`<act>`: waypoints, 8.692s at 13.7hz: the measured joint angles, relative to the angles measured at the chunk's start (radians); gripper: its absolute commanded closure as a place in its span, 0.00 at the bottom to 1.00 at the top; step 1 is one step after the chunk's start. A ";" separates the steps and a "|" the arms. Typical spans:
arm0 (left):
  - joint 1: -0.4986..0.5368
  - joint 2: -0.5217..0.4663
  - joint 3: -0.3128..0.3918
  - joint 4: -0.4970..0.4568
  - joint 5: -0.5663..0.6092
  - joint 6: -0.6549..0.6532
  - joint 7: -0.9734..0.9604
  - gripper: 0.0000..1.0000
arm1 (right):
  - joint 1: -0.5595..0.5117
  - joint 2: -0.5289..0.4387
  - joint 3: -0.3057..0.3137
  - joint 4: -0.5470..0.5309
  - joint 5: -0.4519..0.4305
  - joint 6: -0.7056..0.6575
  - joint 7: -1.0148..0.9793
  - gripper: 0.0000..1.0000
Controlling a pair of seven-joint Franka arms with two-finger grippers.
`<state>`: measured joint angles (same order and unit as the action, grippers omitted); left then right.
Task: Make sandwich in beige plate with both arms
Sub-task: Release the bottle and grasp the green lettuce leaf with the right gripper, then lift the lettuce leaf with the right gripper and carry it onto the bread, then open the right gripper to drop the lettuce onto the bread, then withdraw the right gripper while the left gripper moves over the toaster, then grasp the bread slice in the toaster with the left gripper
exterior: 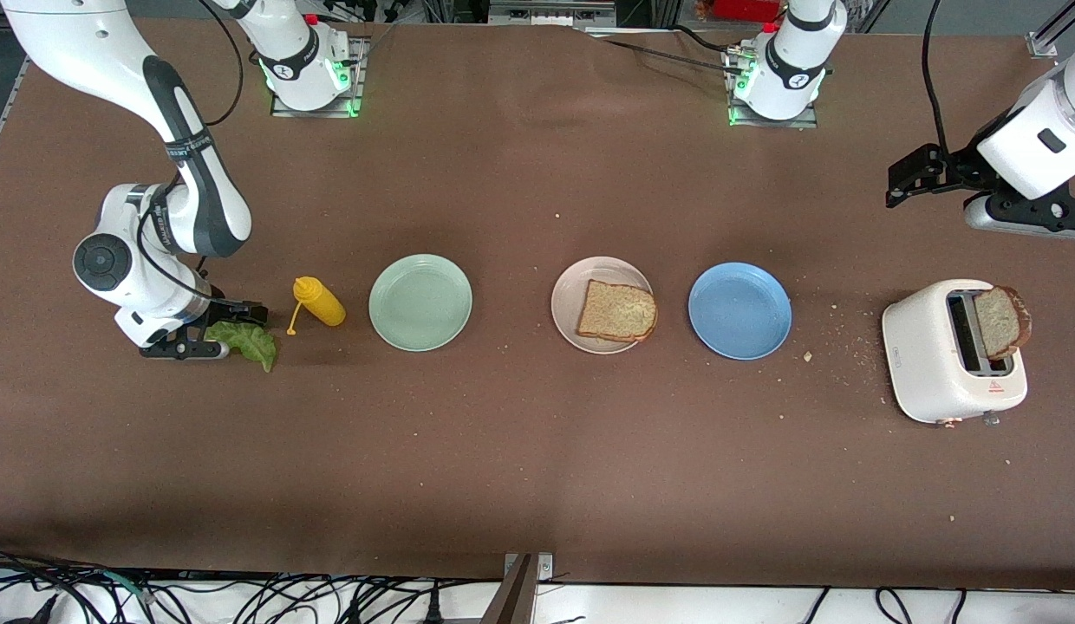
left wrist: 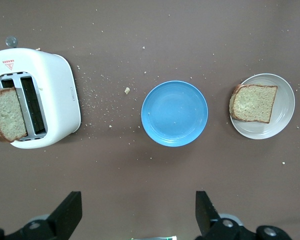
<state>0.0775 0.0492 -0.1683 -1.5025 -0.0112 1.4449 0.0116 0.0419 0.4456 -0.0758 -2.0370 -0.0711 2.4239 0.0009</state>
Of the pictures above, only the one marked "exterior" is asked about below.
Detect green lettuce leaf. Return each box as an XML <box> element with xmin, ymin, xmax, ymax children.
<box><xmin>204</xmin><ymin>321</ymin><xmax>278</xmax><ymax>374</ymax></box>

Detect yellow squeeze bottle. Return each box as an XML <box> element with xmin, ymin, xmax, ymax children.
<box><xmin>286</xmin><ymin>276</ymin><xmax>347</xmax><ymax>336</ymax></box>

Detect brown bread slice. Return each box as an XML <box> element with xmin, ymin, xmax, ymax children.
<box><xmin>974</xmin><ymin>286</ymin><xmax>1033</xmax><ymax>361</ymax></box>
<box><xmin>576</xmin><ymin>279</ymin><xmax>658</xmax><ymax>342</ymax></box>

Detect green plate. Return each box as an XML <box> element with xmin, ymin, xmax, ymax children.
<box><xmin>368</xmin><ymin>254</ymin><xmax>473</xmax><ymax>353</ymax></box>

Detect blue plate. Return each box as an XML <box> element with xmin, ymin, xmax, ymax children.
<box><xmin>688</xmin><ymin>263</ymin><xmax>792</xmax><ymax>361</ymax></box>

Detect beige plate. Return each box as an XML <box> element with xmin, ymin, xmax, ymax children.
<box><xmin>551</xmin><ymin>257</ymin><xmax>656</xmax><ymax>355</ymax></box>

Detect white toaster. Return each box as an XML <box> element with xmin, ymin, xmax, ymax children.
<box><xmin>882</xmin><ymin>279</ymin><xmax>1029</xmax><ymax>427</ymax></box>

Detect red box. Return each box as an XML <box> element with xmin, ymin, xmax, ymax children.
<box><xmin>711</xmin><ymin>0</ymin><xmax>783</xmax><ymax>23</ymax></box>

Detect dark metal beam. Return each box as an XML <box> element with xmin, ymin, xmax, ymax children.
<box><xmin>479</xmin><ymin>555</ymin><xmax>538</xmax><ymax>624</ymax></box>

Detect grey power strip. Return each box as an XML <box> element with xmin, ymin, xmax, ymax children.
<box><xmin>488</xmin><ymin>0</ymin><xmax>618</xmax><ymax>27</ymax></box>

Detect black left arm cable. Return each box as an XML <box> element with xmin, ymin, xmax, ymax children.
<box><xmin>921</xmin><ymin>0</ymin><xmax>951</xmax><ymax>154</ymax></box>

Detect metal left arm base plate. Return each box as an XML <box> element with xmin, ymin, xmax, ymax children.
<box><xmin>726</xmin><ymin>48</ymin><xmax>820</xmax><ymax>129</ymax></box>

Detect aluminium frame post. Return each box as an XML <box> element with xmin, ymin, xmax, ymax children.
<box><xmin>1027</xmin><ymin>0</ymin><xmax>1075</xmax><ymax>60</ymax></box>

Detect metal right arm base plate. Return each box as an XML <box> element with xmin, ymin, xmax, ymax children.
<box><xmin>270</xmin><ymin>35</ymin><xmax>367</xmax><ymax>119</ymax></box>

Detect black base power cable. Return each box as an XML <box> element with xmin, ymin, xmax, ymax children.
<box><xmin>581</xmin><ymin>24</ymin><xmax>742</xmax><ymax>75</ymax></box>

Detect black cable tangle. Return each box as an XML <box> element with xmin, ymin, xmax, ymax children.
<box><xmin>0</xmin><ymin>544</ymin><xmax>504</xmax><ymax>624</ymax></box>

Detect silver corner bracket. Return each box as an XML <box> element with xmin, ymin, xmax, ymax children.
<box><xmin>503</xmin><ymin>553</ymin><xmax>554</xmax><ymax>583</ymax></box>

